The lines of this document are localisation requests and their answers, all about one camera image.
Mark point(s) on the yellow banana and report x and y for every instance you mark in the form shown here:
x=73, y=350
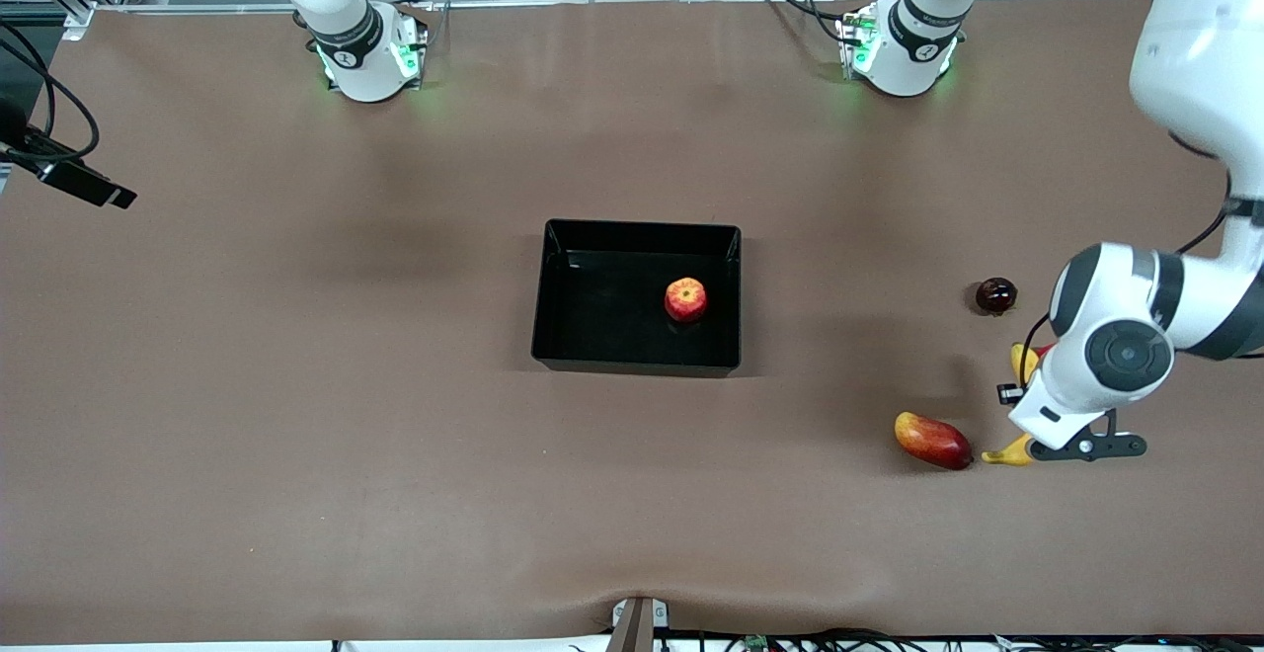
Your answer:
x=1007, y=454

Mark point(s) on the small red yellow apple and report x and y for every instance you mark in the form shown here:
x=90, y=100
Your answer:
x=685, y=299

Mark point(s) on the black plastic box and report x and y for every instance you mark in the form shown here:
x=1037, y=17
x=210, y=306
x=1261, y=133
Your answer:
x=602, y=306

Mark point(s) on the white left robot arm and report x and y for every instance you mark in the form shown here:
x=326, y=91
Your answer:
x=1185, y=59

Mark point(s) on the red yellow mango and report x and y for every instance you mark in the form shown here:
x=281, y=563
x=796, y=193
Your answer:
x=933, y=440

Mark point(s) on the dark purple plum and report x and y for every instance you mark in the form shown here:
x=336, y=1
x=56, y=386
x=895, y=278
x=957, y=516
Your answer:
x=995, y=296

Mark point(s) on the small green circuit board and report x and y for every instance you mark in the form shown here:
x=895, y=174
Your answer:
x=756, y=643

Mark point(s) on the brown table mat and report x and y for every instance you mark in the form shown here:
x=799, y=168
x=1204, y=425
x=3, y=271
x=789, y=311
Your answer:
x=395, y=484

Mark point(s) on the silver table edge strip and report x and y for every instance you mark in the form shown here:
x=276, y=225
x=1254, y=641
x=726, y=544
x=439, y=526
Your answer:
x=553, y=3

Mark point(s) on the brown post with metal bracket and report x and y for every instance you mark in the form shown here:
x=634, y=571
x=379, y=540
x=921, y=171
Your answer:
x=637, y=627

